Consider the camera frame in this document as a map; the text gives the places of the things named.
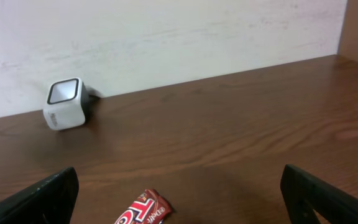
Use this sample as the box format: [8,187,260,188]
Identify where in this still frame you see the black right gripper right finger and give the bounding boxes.
[280,164,358,223]

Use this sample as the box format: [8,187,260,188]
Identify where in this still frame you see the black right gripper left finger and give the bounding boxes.
[0,167,79,224]

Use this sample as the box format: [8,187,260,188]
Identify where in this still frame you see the red Top chocolate bar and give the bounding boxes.
[114,189,173,224]

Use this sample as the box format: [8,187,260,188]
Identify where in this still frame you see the white barcode scanner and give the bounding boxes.
[43,77,90,131]

